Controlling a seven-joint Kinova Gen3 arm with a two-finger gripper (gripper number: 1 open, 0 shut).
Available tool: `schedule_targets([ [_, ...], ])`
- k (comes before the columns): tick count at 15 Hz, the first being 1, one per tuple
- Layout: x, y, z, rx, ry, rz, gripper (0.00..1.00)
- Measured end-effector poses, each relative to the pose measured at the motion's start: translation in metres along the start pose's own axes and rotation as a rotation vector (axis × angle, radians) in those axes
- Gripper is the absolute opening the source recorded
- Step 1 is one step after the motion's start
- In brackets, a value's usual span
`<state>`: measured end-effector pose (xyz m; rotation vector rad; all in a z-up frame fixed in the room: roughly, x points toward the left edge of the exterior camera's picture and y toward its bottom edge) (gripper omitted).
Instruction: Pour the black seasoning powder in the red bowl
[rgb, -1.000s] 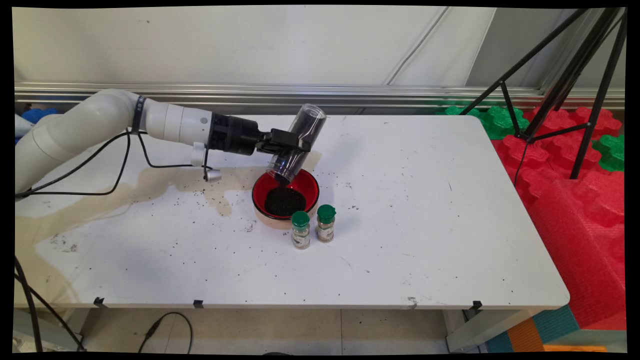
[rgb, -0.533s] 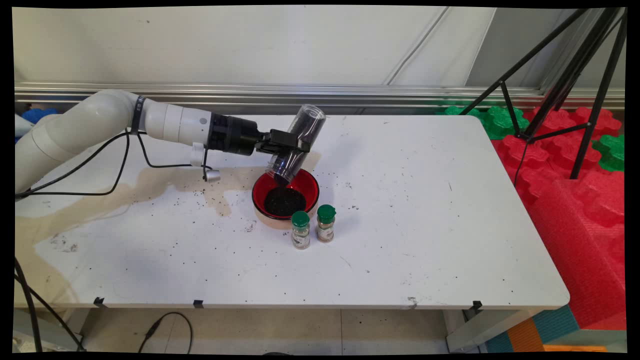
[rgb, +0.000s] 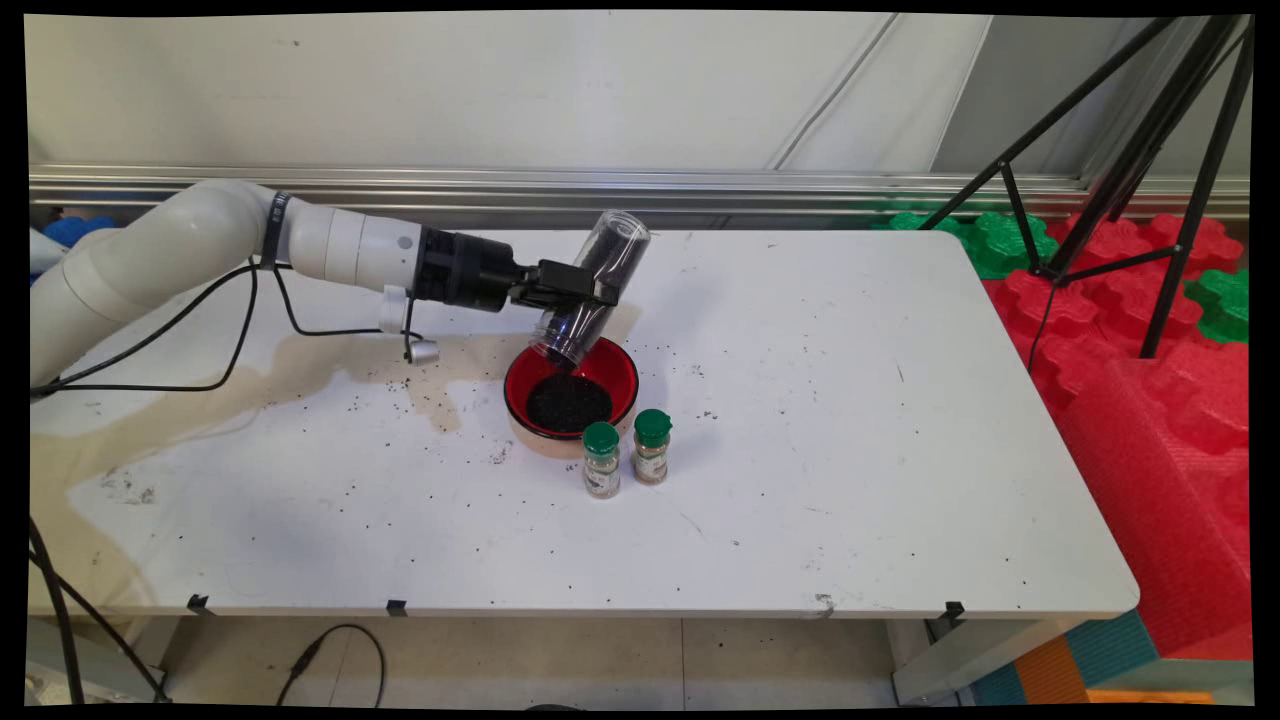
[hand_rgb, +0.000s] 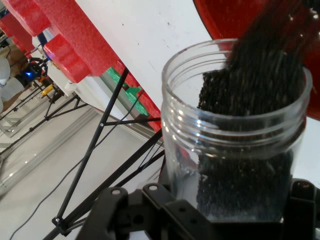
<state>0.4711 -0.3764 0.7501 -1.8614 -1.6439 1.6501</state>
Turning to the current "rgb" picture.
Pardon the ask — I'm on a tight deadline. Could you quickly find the green-lidded glass spice jar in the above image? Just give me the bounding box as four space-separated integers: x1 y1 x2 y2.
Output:
633 408 674 487
583 421 622 499

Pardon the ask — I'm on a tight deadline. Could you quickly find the large red foam block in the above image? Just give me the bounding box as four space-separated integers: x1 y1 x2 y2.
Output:
1055 345 1253 661

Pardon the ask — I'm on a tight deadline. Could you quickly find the thick black cable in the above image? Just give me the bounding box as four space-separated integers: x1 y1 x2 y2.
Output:
28 518 87 707

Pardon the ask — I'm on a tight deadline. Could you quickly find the red bowl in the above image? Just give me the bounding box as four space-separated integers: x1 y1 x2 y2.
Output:
503 336 641 460

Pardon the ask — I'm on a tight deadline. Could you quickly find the black seeds heap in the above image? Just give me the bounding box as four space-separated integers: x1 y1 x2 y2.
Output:
526 372 614 435

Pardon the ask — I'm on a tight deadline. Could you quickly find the blue foam block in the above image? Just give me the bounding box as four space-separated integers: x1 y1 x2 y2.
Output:
40 214 123 251

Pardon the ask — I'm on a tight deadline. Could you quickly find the grey table leg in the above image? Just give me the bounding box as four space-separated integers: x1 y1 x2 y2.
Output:
26 618 167 705
890 614 1079 707

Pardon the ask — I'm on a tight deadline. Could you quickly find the clear jar with black seeds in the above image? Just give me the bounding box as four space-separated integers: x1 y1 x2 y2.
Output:
528 209 652 368

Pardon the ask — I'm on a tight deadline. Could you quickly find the black cable strap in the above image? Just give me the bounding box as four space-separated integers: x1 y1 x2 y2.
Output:
261 191 292 270

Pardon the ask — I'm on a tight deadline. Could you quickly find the small green foam puzzle block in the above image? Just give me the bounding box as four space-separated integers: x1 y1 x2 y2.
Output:
875 210 966 241

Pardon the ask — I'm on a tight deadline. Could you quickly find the black tripod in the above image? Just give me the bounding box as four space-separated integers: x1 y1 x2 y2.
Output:
918 14 1254 373

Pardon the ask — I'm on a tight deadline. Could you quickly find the thin black floor cable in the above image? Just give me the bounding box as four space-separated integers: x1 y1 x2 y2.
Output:
275 624 386 709

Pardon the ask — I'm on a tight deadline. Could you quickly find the orange foam mat tile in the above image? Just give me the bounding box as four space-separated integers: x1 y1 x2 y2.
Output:
1014 636 1093 707

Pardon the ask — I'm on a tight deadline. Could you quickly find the teal foam mat tile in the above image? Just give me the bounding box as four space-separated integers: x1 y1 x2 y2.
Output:
972 610 1161 707

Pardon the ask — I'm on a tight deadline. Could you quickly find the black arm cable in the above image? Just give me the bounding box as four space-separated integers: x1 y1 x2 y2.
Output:
30 262 264 397

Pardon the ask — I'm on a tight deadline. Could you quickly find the red foam puzzle block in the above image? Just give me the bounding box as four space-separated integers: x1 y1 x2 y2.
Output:
1148 213 1246 283
1062 215 1151 273

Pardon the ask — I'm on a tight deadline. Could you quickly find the black camera cable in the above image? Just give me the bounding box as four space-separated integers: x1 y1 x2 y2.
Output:
272 265 423 363

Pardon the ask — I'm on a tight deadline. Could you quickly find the aluminium wall rail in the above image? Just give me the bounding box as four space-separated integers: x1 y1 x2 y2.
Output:
30 163 1251 222

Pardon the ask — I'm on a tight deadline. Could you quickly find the thin black tripod cable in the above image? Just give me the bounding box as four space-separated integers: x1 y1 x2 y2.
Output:
1027 283 1058 374

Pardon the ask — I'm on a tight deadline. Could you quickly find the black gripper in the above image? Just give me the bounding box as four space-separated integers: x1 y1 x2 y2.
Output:
413 227 621 314

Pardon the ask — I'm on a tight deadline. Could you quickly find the red and green foam mat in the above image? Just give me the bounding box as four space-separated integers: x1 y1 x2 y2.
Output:
985 268 1201 401

